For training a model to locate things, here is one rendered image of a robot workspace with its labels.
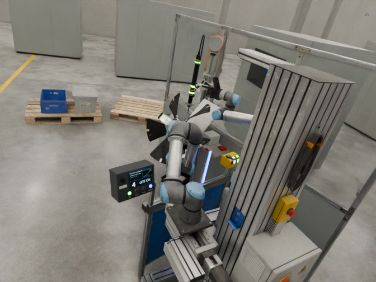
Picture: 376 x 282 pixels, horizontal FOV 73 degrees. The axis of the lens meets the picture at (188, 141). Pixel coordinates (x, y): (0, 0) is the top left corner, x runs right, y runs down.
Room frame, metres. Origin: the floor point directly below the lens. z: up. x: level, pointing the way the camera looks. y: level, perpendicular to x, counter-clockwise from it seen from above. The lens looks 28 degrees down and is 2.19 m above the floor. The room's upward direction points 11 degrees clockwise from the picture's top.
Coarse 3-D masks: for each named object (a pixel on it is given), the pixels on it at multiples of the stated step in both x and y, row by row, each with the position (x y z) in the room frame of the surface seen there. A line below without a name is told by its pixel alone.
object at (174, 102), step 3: (177, 96) 2.32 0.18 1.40; (174, 99) 2.35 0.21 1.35; (177, 99) 2.29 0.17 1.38; (171, 102) 2.38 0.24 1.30; (174, 102) 2.32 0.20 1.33; (177, 102) 2.25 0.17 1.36; (171, 105) 2.36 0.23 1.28; (174, 105) 2.29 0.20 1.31; (177, 105) 2.23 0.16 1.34; (171, 108) 2.35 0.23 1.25; (174, 108) 2.27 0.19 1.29; (174, 111) 2.25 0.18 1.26; (174, 114) 2.25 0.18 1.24; (174, 117) 2.24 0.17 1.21
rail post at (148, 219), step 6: (150, 216) 1.39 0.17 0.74; (144, 222) 1.39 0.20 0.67; (150, 222) 1.38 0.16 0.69; (144, 228) 1.39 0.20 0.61; (150, 228) 1.39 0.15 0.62; (144, 234) 1.38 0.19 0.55; (144, 240) 1.37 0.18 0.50; (144, 246) 1.37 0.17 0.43; (144, 252) 1.38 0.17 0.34; (144, 258) 1.39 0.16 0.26; (144, 264) 1.39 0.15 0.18; (138, 270) 1.39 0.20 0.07
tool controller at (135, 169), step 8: (144, 160) 1.40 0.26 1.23; (112, 168) 1.24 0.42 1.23; (120, 168) 1.25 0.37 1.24; (128, 168) 1.25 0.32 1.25; (136, 168) 1.26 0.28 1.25; (144, 168) 1.29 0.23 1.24; (152, 168) 1.33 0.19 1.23; (112, 176) 1.20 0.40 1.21; (120, 176) 1.18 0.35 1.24; (128, 176) 1.21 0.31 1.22; (136, 176) 1.24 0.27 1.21; (144, 176) 1.28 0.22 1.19; (152, 176) 1.31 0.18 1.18; (112, 184) 1.19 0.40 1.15; (120, 184) 1.16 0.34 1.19; (128, 184) 1.20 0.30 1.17; (144, 184) 1.27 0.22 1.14; (152, 184) 1.30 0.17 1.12; (112, 192) 1.19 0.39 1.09; (120, 192) 1.15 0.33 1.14; (136, 192) 1.22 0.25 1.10; (144, 192) 1.25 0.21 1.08; (120, 200) 1.14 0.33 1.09
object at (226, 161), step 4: (232, 152) 2.03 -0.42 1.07; (224, 156) 1.94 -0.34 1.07; (232, 156) 1.96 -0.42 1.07; (220, 160) 1.95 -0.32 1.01; (224, 160) 1.92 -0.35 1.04; (228, 160) 1.89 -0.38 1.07; (232, 160) 1.90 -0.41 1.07; (224, 164) 1.91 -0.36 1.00; (228, 164) 1.88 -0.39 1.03; (232, 164) 1.92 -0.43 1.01; (236, 164) 1.96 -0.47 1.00
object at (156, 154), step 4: (164, 140) 1.98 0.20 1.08; (160, 144) 1.95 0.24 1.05; (164, 144) 1.96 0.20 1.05; (168, 144) 1.97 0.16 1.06; (156, 148) 1.93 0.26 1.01; (160, 148) 1.93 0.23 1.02; (164, 148) 1.94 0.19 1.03; (168, 148) 1.95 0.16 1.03; (152, 152) 1.91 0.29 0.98; (156, 152) 1.91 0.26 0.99; (160, 152) 1.91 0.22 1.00; (164, 152) 1.91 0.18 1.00; (152, 156) 1.89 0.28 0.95; (156, 156) 1.89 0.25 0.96; (160, 156) 1.89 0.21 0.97; (164, 156) 1.89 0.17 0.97; (164, 160) 1.87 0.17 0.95
